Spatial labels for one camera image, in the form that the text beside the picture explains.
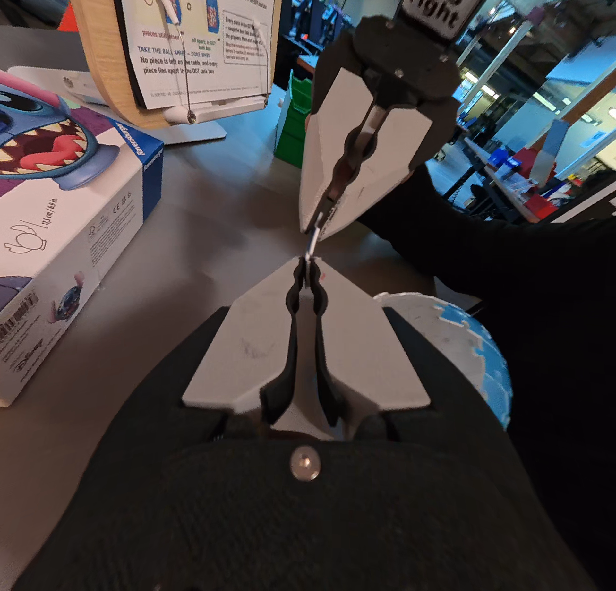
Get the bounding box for blue puzzle ball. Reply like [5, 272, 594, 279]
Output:
[375, 290, 513, 431]

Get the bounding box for wooden sheet holder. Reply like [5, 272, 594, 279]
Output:
[64, 0, 286, 131]

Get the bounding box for person's right forearm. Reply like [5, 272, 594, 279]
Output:
[356, 164, 616, 313]

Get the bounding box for small curved puzzle piece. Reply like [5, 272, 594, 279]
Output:
[302, 221, 325, 267]

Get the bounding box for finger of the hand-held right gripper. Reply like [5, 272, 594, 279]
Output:
[319, 105, 435, 240]
[297, 66, 376, 236]

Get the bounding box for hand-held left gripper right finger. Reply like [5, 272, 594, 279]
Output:
[308, 256, 431, 414]

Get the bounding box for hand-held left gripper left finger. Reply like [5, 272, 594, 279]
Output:
[182, 256, 309, 414]

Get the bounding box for printed puzzle box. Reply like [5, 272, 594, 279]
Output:
[0, 69, 165, 408]

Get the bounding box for green plastic bin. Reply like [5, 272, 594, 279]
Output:
[273, 69, 314, 169]

